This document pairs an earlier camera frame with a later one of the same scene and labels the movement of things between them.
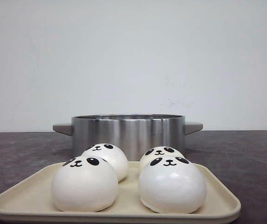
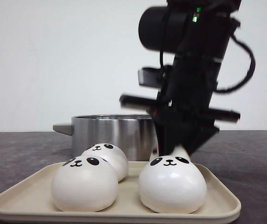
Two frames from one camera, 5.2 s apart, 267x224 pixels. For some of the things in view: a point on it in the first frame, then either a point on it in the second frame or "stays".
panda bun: x=159 y=151 -> x=178 y=150
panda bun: x=87 y=184 stays
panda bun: x=172 y=185 stays
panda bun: x=112 y=153 stays
